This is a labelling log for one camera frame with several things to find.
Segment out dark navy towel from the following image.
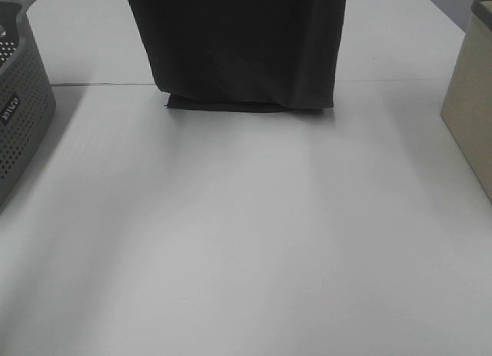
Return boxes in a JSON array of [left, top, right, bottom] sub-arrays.
[[128, 0, 346, 111]]

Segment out beige fabric storage bin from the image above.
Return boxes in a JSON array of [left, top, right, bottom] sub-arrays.
[[441, 0, 491, 198]]

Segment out grey perforated plastic basket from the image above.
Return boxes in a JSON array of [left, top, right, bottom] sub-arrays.
[[1, 0, 56, 205]]

